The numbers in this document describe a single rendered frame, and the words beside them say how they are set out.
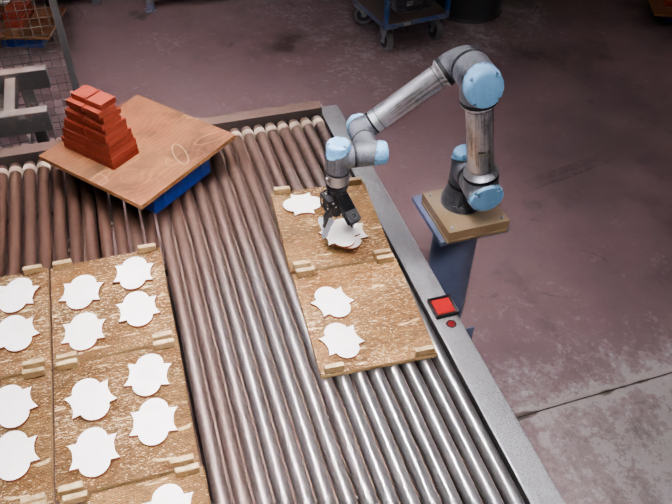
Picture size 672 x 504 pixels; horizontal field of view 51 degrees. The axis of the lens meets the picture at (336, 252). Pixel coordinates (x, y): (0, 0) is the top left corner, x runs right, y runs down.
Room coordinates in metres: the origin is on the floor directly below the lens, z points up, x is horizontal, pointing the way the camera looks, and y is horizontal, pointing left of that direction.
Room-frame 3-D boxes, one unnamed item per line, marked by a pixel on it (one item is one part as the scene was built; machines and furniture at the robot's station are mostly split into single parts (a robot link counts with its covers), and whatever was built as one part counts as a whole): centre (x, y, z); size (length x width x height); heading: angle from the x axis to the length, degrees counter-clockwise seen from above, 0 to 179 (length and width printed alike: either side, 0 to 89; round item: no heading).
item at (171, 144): (2.14, 0.73, 1.03); 0.50 x 0.50 x 0.02; 58
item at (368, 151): (1.81, -0.09, 1.27); 0.11 x 0.11 x 0.08; 13
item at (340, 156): (1.77, 0.00, 1.28); 0.09 x 0.08 x 0.11; 103
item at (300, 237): (1.85, 0.03, 0.93); 0.41 x 0.35 x 0.02; 13
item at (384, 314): (1.44, -0.08, 0.93); 0.41 x 0.35 x 0.02; 15
